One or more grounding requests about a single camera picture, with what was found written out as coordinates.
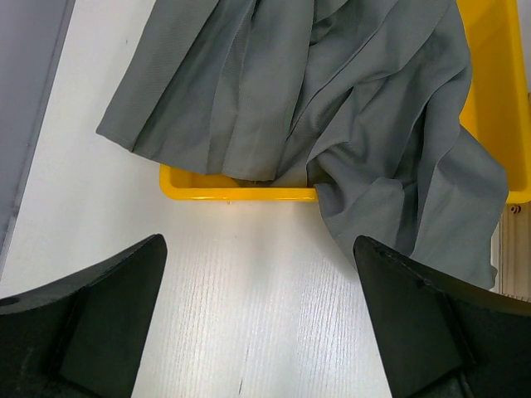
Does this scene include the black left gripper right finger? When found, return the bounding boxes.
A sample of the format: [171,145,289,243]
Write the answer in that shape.
[353,236,530,397]

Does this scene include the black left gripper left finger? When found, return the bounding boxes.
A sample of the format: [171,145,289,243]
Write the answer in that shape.
[1,235,168,397]

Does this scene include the grey pleated skirt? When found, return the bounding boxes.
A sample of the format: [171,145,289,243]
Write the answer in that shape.
[96,1,508,289]

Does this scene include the wooden clothes rack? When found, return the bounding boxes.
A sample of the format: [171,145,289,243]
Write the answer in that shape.
[489,89,531,302]

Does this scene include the yellow plastic tray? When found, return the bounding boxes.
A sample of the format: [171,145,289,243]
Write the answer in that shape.
[159,1,530,205]

